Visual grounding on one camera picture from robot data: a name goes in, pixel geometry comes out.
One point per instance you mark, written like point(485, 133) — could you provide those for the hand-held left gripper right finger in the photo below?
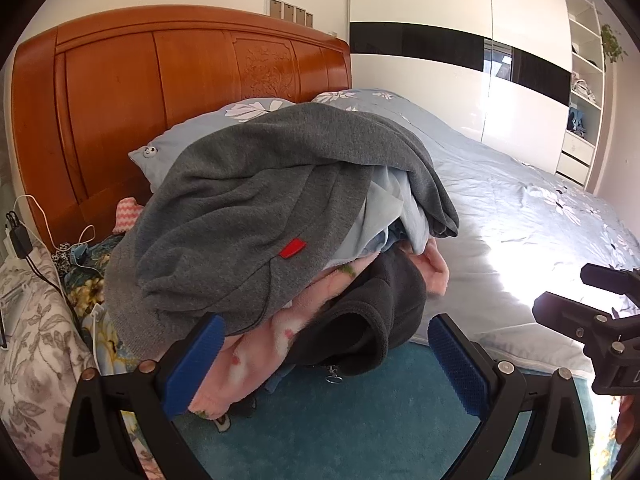
point(457, 365)

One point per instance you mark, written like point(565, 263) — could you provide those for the person's right hand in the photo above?
point(627, 420)

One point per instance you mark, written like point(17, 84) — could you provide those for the grey knit sweater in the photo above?
point(250, 200)

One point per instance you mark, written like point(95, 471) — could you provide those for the white open shelf unit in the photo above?
point(582, 150)

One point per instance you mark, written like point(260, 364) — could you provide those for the teal plush blanket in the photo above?
point(350, 420)

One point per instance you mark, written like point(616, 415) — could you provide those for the green hanging plant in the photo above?
point(612, 42)

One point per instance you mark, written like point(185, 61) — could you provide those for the wall switch panel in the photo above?
point(290, 11)

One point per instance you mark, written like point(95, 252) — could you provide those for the black charger plug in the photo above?
point(19, 237)

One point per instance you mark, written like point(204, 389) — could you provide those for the pink fleece garment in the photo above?
point(250, 360)

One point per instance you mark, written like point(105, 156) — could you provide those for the light blue floral pillow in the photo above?
point(360, 96)
point(200, 125)

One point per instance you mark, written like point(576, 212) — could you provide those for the colourful floral cloth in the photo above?
point(87, 290)

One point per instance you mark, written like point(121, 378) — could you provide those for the grey floral bedding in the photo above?
point(35, 360)

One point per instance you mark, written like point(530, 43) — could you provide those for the white wardrobe with black stripe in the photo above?
point(425, 100)

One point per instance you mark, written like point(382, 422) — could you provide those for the blue denim garment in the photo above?
point(395, 240)

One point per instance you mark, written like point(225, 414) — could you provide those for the light blue floral quilt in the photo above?
point(500, 210)

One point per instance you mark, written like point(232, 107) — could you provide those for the pink zigzag cloth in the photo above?
point(127, 215)

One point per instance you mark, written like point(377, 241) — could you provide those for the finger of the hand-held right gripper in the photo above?
point(565, 315)
point(607, 280)

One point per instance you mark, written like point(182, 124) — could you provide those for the wooden bed headboard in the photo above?
point(100, 110)

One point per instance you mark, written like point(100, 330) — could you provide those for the leopard print cloth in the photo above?
point(62, 257)

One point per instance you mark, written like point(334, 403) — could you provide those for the blue cloth item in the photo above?
point(577, 122)

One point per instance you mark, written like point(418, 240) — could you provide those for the white bag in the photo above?
point(582, 89)

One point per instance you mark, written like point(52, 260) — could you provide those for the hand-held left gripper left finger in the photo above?
point(195, 365)

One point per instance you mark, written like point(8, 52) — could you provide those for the light blue garment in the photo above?
point(390, 210)

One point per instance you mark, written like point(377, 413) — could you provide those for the black fleece garment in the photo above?
point(370, 310)

